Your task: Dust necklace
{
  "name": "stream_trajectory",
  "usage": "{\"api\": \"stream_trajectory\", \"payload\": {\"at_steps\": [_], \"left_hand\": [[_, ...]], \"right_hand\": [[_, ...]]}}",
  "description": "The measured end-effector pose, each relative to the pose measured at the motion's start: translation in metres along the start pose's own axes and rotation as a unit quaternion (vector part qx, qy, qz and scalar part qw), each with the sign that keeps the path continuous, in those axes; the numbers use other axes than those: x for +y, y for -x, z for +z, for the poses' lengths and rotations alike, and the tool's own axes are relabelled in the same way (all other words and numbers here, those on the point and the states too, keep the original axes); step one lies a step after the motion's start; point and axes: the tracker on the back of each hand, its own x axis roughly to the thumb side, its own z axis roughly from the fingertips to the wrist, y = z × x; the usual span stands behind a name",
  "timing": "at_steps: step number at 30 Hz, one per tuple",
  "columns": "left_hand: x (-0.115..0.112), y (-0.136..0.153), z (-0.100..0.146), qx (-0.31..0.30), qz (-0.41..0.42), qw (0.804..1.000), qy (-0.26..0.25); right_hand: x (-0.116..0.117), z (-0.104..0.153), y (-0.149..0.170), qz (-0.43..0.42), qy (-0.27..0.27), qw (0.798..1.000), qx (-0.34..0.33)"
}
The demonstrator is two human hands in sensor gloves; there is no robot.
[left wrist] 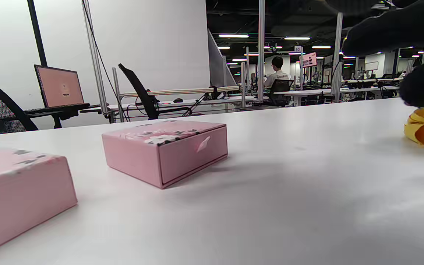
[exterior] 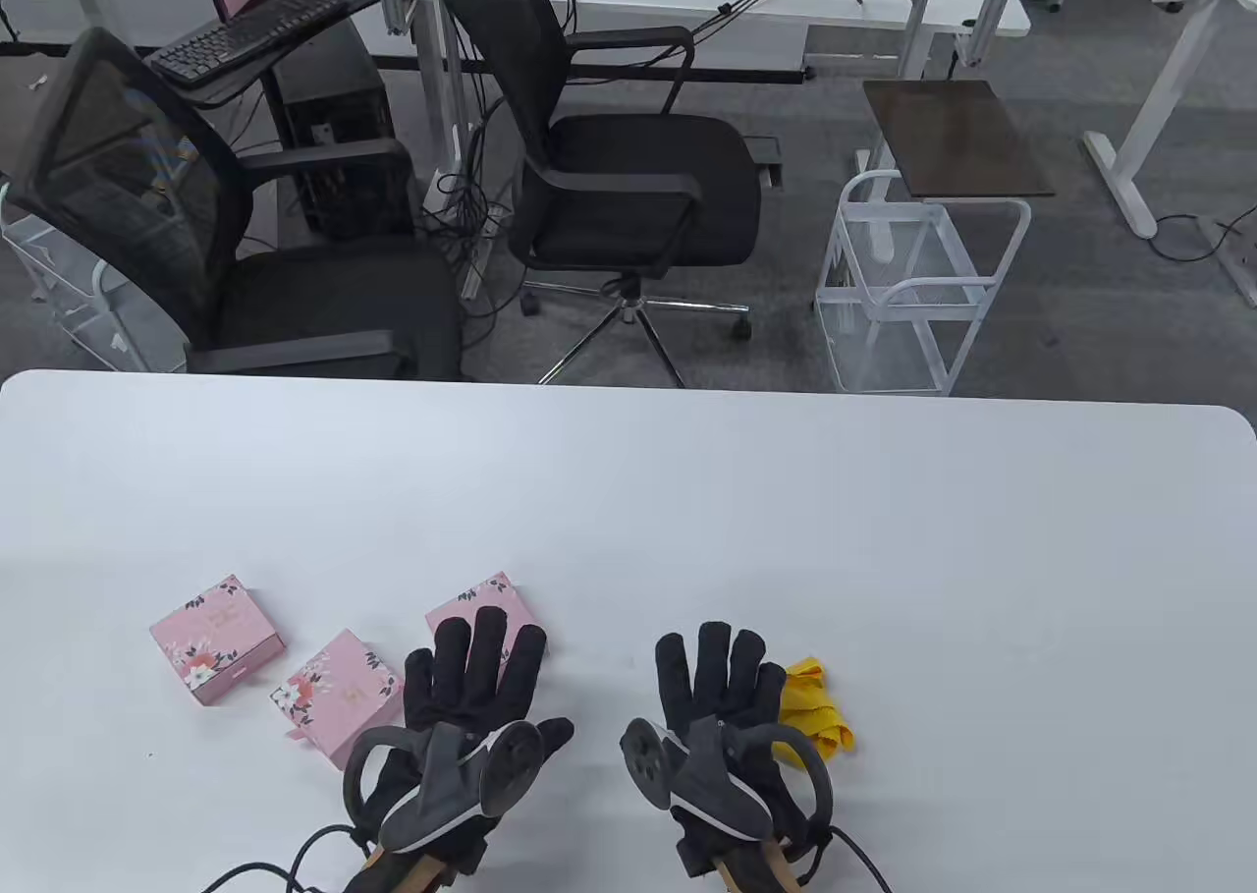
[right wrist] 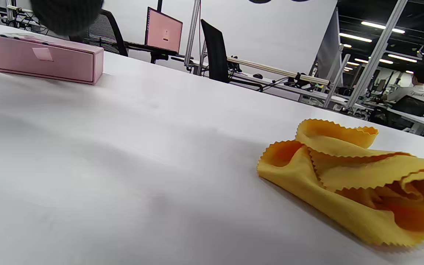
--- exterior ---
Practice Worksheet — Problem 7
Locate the person's left hand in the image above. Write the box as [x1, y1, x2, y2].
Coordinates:
[358, 606, 575, 874]

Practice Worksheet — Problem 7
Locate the person's right hand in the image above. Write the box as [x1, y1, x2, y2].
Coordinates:
[655, 621, 836, 874]

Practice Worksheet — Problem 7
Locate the pink floral box sleeve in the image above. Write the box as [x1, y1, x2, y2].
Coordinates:
[424, 571, 549, 660]

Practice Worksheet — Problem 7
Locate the yellow cleaning cloth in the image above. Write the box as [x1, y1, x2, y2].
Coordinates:
[771, 655, 855, 768]

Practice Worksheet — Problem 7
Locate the person's left forearm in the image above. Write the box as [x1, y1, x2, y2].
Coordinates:
[344, 849, 463, 893]

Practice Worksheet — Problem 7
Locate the person's right forearm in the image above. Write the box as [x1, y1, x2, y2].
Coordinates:
[712, 854, 798, 893]

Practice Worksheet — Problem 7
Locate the grey hand controller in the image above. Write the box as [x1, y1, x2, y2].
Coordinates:
[621, 716, 836, 879]
[343, 719, 547, 853]

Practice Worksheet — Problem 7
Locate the pink floral box, middle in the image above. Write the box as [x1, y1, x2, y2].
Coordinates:
[270, 628, 406, 771]

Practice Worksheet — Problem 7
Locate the pink floral gift box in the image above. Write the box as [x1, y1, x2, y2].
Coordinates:
[149, 574, 287, 707]

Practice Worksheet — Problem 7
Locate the black mesh office chair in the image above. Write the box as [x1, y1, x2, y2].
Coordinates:
[5, 27, 468, 381]

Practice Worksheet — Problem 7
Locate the black chair chrome base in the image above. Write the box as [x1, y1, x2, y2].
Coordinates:
[439, 0, 765, 389]

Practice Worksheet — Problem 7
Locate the black computer tower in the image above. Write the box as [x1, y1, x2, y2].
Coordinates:
[270, 21, 418, 242]

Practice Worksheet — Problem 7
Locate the dark brown wooden board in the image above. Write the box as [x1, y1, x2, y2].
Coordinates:
[862, 80, 1057, 198]

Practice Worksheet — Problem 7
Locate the white desk foot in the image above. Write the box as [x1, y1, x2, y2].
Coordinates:
[1196, 213, 1257, 307]

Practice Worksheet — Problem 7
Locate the black keyboard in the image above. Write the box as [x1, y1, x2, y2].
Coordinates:
[147, 0, 353, 88]

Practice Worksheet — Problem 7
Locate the black glove cable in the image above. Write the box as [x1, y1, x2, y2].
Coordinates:
[201, 822, 369, 893]
[830, 827, 895, 893]

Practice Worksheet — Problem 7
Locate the white wire cart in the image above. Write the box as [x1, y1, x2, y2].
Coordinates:
[813, 171, 1032, 398]
[0, 186, 148, 373]

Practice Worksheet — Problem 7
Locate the tangle of black cables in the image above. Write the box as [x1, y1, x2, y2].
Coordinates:
[422, 68, 521, 344]

